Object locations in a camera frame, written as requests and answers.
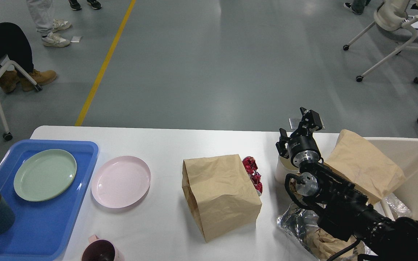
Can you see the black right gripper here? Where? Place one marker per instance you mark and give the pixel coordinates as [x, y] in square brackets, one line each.
[302, 148]

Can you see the pink plate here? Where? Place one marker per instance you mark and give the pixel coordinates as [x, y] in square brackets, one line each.
[121, 182]

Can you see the pink mug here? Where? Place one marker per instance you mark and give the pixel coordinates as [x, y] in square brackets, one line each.
[101, 250]

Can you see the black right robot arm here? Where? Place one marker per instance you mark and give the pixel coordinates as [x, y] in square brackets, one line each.
[342, 210]

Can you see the white paper cup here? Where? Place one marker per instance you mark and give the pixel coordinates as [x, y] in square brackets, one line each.
[284, 167]

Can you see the red foil wrapper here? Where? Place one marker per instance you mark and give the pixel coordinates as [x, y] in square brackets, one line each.
[252, 170]

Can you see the brown paper bag in bin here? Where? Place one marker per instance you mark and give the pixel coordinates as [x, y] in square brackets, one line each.
[357, 160]

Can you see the brown paper bag on table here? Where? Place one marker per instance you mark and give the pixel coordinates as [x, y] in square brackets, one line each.
[220, 194]

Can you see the crumpled brown paper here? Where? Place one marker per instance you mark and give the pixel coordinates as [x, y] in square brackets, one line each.
[323, 246]

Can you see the beige plastic bin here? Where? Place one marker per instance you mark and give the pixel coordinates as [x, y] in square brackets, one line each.
[416, 174]

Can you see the white office chair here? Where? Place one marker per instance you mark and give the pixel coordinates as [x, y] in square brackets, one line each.
[392, 21]

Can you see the paper scrap on floor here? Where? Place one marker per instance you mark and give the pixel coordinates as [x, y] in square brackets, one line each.
[76, 39]

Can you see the green plate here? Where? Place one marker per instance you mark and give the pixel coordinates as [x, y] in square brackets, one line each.
[45, 175]

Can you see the blue plastic tray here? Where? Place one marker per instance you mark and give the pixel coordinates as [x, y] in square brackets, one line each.
[42, 230]

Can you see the standing person white sneakers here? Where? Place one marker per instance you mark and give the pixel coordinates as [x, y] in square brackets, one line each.
[42, 13]

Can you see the seated person in black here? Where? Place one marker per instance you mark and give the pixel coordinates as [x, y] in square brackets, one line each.
[15, 46]

